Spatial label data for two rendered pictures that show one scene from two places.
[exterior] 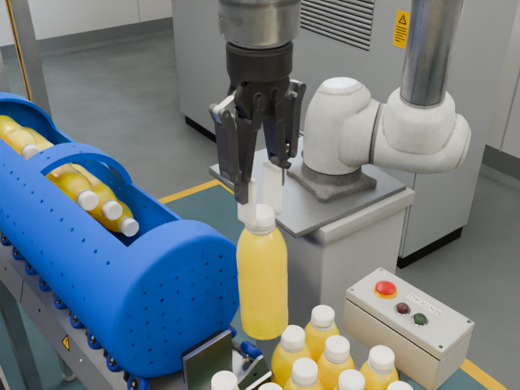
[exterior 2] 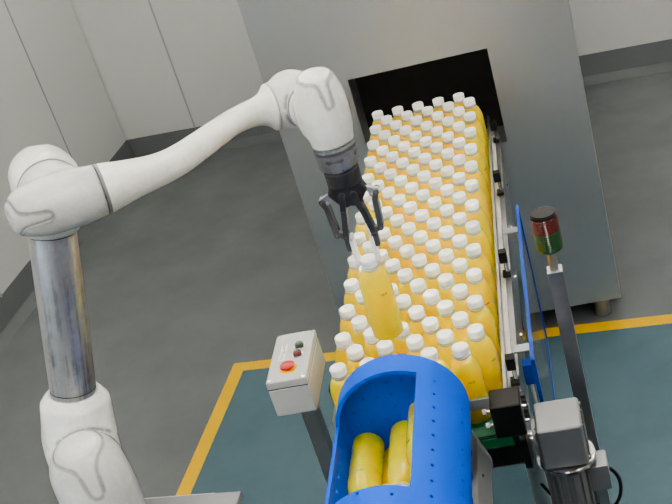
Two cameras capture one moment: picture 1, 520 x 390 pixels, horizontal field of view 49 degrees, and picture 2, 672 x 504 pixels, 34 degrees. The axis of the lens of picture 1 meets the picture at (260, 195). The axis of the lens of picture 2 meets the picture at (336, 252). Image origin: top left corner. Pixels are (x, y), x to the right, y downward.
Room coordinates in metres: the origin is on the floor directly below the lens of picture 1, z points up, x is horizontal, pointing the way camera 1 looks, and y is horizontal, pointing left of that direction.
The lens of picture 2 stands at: (1.86, 1.70, 2.52)
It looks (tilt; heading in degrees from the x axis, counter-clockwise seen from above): 28 degrees down; 236
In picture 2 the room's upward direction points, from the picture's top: 18 degrees counter-clockwise
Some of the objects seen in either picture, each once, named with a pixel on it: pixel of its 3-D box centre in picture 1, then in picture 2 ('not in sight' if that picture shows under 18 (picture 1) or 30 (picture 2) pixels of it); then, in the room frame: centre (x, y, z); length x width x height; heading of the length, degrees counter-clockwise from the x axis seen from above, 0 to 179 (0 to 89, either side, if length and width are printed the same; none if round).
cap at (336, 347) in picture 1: (336, 347); (355, 351); (0.65, -0.12, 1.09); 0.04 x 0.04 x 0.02
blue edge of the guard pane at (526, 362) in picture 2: not in sight; (533, 348); (0.07, -0.14, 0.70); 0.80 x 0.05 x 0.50; 42
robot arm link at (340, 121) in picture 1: (340, 123); (94, 482); (1.32, -0.20, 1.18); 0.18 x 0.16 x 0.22; 71
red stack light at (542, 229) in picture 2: not in sight; (544, 222); (0.18, 0.11, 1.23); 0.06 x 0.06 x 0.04
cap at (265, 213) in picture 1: (260, 217); (368, 261); (0.63, 0.00, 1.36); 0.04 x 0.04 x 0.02
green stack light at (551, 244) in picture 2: not in sight; (548, 239); (0.18, 0.11, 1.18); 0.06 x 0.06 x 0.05
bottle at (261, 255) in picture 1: (262, 275); (379, 298); (0.63, 0.00, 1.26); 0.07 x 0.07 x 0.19
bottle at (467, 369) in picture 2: not in sight; (469, 384); (0.53, 0.11, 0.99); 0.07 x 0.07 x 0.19
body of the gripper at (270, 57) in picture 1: (259, 78); (346, 185); (0.63, 0.00, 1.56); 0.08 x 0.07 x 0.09; 132
